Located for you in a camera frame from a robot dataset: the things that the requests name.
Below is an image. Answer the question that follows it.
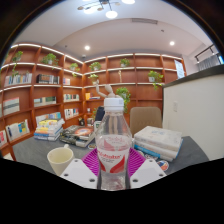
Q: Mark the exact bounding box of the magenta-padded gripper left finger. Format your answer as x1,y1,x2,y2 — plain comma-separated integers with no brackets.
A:
59,147,101,190

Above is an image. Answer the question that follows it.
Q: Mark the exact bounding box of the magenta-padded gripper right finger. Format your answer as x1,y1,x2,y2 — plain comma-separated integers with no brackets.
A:
127,147,167,190

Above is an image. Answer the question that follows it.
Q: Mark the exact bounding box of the clear plastic water bottle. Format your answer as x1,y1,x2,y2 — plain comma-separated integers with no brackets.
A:
94,97,133,192

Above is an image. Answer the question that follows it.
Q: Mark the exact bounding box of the round colourful badge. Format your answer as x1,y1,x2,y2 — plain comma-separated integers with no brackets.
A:
156,159,170,172

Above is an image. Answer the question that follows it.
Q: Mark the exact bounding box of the cream ceramic cup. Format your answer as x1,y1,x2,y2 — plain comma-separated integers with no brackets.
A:
46,143,75,177

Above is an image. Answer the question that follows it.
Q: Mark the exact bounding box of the white book stack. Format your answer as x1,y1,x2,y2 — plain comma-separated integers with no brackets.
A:
132,125,184,163

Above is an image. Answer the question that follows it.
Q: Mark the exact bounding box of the dark book stack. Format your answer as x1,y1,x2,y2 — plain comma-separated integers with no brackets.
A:
59,124,97,148

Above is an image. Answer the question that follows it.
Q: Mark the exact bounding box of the white box with green logo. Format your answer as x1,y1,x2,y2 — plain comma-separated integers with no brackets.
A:
93,120,103,133

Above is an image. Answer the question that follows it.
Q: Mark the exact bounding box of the tan upholstered chair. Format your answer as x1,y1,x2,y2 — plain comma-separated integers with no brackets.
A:
129,106,163,137

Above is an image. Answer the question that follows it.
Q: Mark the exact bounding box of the colourful book stack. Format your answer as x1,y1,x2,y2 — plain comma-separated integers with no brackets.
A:
33,118,66,142

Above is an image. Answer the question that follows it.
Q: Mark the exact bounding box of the dark blue chair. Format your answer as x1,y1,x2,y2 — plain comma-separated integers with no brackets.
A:
94,105,106,123

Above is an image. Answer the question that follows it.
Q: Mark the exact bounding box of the white counter with dark top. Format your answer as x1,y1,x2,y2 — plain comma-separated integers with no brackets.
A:
162,64,224,161

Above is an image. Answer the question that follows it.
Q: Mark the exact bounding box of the wooden artist mannequin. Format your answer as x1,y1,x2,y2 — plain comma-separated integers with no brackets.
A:
95,83,124,100

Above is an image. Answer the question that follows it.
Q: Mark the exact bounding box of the grey curtain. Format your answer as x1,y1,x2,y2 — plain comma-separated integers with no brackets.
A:
196,53,223,73

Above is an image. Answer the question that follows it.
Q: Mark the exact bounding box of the ceiling air vent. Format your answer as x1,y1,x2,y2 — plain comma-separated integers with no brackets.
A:
130,17,159,26

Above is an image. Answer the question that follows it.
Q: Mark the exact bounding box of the branched ceiling lamp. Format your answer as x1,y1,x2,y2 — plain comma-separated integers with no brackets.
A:
77,0,136,20

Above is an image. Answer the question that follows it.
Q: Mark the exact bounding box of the wooden wall shelf unit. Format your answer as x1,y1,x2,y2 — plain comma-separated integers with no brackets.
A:
0,42,188,161

